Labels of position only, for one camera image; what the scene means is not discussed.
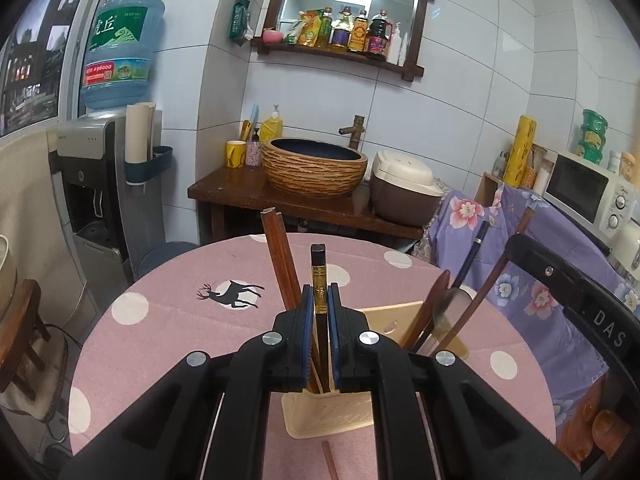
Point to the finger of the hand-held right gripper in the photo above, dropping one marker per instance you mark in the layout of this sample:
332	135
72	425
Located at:
540	272

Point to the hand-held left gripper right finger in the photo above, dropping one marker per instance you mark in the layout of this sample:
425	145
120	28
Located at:
334	355

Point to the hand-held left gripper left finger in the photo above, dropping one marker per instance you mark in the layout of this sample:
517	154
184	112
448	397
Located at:
307	340

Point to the beige plastic utensil holder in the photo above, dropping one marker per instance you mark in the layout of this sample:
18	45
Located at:
325	415

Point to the black chopstick with gold band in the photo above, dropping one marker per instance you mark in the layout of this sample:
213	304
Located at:
318	280

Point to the metal spoon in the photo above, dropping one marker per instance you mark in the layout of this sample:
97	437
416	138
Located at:
447	310

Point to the person's right hand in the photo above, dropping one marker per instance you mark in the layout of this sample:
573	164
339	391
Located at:
610	432

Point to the purple floral cloth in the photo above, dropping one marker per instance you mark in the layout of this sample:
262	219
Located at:
550	340

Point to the cream kitchen appliance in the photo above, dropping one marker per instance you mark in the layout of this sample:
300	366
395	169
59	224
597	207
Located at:
627	247

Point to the white microwave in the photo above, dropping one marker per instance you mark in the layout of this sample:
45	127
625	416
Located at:
575	185

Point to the small wooden box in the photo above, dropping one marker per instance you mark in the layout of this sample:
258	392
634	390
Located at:
485	192

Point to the yellow wrap roll box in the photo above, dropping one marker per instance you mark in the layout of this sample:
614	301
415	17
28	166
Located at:
521	152

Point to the brown and white rice cooker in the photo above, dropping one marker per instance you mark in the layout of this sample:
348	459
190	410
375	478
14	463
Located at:
405	190

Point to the dark wooden counter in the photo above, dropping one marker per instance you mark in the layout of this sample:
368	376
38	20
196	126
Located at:
240	195

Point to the grey round bin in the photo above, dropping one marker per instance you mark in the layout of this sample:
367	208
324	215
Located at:
165	260

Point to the woven pattern wash basin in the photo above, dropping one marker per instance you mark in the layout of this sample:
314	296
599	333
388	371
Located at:
312	170

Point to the pink floral cup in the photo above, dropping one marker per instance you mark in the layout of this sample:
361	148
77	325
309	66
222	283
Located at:
253	155

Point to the yellow cup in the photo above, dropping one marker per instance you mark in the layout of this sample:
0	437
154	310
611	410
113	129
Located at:
235	155

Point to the brass faucet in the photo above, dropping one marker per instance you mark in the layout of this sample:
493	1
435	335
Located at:
356	132

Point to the yellow soap pump bottle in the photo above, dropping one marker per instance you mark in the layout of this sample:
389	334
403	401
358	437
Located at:
271	127

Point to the blue toothbrush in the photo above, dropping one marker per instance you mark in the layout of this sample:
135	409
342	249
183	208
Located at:
253	120

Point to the dark teal cup holder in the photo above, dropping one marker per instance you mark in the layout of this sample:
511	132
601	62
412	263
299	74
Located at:
160	160

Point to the white pump bottle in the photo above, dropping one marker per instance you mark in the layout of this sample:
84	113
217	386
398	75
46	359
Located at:
396	47

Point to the woven floor mat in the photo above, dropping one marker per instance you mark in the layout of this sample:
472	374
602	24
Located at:
45	390

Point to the cream paper cup tube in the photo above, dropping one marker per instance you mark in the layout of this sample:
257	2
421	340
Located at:
140	130

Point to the grey water dispenser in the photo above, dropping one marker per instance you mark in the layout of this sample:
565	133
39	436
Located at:
85	170

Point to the dark bottle red label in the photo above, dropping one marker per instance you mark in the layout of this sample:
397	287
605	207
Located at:
378	37

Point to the dark wooden stool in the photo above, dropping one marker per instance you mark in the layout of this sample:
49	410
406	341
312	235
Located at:
20	340

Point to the brown bottle yellow label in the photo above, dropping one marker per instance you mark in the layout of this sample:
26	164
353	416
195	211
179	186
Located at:
358	37

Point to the dark bottle purple label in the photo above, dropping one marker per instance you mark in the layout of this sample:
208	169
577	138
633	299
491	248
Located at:
341	35

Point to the beige plastic bin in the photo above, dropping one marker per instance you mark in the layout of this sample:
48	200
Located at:
6	280

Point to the yellow green refill pouch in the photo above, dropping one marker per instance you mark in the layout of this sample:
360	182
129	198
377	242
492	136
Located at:
302	30

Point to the green hanging packet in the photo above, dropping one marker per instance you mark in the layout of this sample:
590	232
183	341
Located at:
241	20

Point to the blue water jug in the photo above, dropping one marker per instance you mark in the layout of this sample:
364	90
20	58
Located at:
120	50

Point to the wooden framed wall mirror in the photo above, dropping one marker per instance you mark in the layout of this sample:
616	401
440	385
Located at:
325	55

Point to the wall poster of night street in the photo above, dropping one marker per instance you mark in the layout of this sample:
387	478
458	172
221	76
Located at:
35	70

